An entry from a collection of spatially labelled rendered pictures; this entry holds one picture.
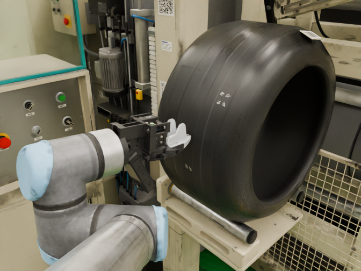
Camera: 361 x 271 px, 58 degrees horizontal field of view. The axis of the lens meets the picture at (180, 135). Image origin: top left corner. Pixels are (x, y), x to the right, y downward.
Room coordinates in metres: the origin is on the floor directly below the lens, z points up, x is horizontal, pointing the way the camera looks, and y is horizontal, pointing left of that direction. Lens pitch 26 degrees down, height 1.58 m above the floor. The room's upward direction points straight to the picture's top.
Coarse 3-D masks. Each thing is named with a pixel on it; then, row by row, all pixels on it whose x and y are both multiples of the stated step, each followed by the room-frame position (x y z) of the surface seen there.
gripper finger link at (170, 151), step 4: (180, 144) 0.64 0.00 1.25; (168, 148) 0.61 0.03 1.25; (172, 148) 0.61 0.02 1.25; (176, 148) 0.62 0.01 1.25; (180, 148) 0.63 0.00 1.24; (164, 152) 0.60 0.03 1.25; (168, 152) 0.60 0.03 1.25; (172, 152) 0.60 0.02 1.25; (176, 152) 0.61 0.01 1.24; (156, 156) 0.59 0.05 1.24; (160, 156) 0.59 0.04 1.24; (164, 156) 0.59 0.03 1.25; (168, 156) 0.59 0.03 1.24; (172, 156) 0.60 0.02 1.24
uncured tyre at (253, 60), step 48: (192, 48) 0.86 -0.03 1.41; (240, 48) 0.78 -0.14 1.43; (288, 48) 0.77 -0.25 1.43; (192, 96) 0.75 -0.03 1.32; (240, 96) 0.68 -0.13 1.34; (288, 96) 1.12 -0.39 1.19; (192, 144) 0.69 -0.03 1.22; (240, 144) 0.65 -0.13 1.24; (288, 144) 1.05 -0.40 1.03; (192, 192) 0.73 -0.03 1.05; (240, 192) 0.65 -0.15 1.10; (288, 192) 0.82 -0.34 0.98
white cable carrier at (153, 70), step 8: (152, 40) 1.14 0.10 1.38; (152, 48) 1.14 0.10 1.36; (152, 56) 1.14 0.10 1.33; (152, 64) 1.15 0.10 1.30; (152, 72) 1.15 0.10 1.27; (152, 80) 1.15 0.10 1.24; (152, 88) 1.15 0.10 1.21; (152, 96) 1.15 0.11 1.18; (152, 104) 1.15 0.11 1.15; (152, 112) 1.15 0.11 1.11
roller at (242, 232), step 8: (176, 192) 0.93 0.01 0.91; (184, 200) 0.89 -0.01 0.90; (192, 200) 0.87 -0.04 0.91; (200, 208) 0.84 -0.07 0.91; (208, 208) 0.83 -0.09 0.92; (208, 216) 0.81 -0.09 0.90; (216, 216) 0.79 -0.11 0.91; (224, 224) 0.77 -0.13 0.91; (232, 224) 0.75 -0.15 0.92; (240, 224) 0.75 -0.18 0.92; (232, 232) 0.74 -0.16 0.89; (240, 232) 0.73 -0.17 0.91; (248, 232) 0.72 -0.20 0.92; (256, 232) 0.72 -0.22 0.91; (248, 240) 0.70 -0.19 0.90
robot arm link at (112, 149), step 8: (96, 136) 0.52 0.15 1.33; (104, 136) 0.53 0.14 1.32; (112, 136) 0.53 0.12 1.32; (104, 144) 0.51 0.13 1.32; (112, 144) 0.52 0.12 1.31; (120, 144) 0.53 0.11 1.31; (104, 152) 0.50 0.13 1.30; (112, 152) 0.51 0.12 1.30; (120, 152) 0.52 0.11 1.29; (104, 160) 0.49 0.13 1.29; (112, 160) 0.50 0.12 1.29; (120, 160) 0.51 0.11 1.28; (104, 168) 0.49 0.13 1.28; (112, 168) 0.50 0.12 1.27; (120, 168) 0.52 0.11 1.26; (104, 176) 0.50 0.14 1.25
